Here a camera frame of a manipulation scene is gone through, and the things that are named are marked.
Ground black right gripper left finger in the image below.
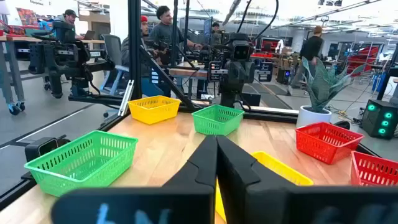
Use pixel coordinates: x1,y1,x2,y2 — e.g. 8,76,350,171
51,134,218,224

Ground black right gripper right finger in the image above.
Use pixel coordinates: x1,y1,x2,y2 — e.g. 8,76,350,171
216,135,398,224

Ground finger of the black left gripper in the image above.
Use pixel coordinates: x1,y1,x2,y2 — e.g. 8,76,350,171
228,61,243,84
241,61,256,84

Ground yellow plastic basket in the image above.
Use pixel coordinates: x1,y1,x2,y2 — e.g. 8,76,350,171
127,95,182,125
215,151,315,223

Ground red plastic basket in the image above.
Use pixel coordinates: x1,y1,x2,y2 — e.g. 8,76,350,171
350,151,398,187
294,121,364,165

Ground green plastic basket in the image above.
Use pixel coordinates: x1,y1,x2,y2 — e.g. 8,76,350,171
24,129,139,197
192,104,245,136

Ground wooden background table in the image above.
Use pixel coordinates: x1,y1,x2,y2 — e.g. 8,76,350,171
169,61,209,99

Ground person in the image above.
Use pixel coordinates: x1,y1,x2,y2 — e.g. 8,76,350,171
290,25,325,90
51,8,85,41
149,5,203,65
120,14,165,98
210,21,222,46

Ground green snake plant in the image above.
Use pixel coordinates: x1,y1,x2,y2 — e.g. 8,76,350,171
300,57,368,113

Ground white plant pot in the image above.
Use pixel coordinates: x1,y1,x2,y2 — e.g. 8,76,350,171
295,105,333,129

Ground grey blue office chair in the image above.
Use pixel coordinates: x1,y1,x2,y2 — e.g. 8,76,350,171
99,33,131,96

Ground red storage rack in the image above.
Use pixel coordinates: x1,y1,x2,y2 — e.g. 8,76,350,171
346,45,381,75

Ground blue bin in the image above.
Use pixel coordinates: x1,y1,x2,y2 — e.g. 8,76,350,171
371,73,387,93

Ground black computer green lights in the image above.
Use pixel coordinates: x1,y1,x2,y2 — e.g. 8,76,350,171
361,98,398,140

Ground wooden workbench grey legs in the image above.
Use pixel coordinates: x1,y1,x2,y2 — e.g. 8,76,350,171
0,34,106,116

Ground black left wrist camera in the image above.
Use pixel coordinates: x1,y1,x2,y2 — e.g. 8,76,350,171
231,40,254,62

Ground silver aluminium bracket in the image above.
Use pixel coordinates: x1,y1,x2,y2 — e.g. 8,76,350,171
117,79,136,118

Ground small black depth camera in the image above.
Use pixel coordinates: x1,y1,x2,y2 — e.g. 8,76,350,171
24,136,71,162

